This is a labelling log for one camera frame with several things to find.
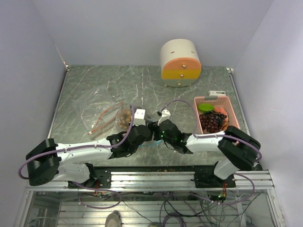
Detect fake brown longan bunch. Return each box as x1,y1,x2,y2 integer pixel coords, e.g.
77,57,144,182
118,109,132,129

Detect fake green vegetable piece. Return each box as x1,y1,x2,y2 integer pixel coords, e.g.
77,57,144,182
197,103,214,113

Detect fake purple grape bunch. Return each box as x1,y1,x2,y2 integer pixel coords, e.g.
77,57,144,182
199,110,223,133

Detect orange zip top bag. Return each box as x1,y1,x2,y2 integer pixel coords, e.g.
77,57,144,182
73,86,123,139

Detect fake dark blue grape bunch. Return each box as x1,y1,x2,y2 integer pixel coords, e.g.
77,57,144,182
214,113,227,125

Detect pink perforated plastic basket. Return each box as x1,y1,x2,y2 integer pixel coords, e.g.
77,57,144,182
194,96,240,134

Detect blue zip top bag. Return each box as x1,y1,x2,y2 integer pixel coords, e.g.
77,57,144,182
115,105,161,149

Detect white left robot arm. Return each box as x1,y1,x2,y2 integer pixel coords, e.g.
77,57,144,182
26,122,158,188

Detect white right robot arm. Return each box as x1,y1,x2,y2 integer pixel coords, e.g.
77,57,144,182
153,120,262,187

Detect small white plastic clip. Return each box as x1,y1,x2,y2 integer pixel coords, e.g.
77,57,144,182
209,90,226,96

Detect round mini drawer cabinet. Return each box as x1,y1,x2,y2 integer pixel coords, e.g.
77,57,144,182
160,39,202,87

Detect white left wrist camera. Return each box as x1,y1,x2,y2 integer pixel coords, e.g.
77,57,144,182
133,109,146,126

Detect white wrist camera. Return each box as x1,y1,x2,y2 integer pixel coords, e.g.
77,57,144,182
157,109,171,125
133,109,146,126

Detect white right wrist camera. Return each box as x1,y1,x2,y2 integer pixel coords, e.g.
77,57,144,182
157,109,171,125

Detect aluminium rail frame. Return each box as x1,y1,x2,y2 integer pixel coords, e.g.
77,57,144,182
17,166,286,227

